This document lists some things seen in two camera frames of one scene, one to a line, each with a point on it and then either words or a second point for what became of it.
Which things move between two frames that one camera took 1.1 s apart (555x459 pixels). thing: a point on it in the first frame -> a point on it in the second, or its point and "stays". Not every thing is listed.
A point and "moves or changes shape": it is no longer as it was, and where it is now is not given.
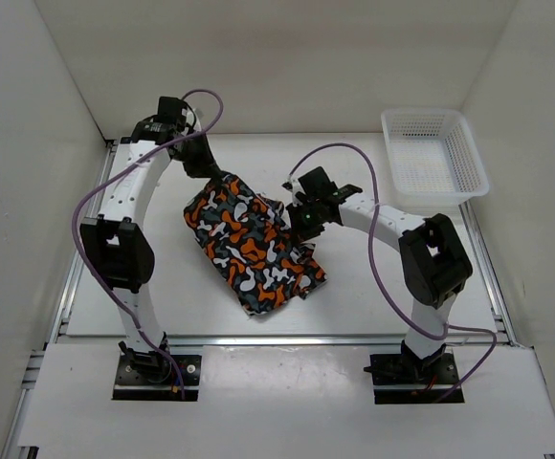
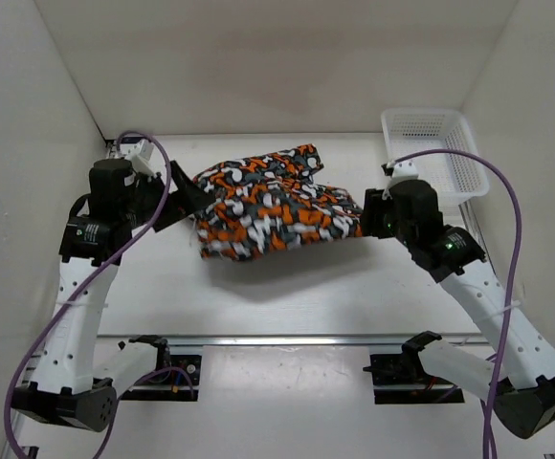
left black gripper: (207, 166) -> (187, 188)
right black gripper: (299, 230) -> (373, 206)
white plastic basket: (432, 156) stays
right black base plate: (399, 379) stays
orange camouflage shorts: (246, 238) moves or changes shape
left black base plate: (161, 383) stays
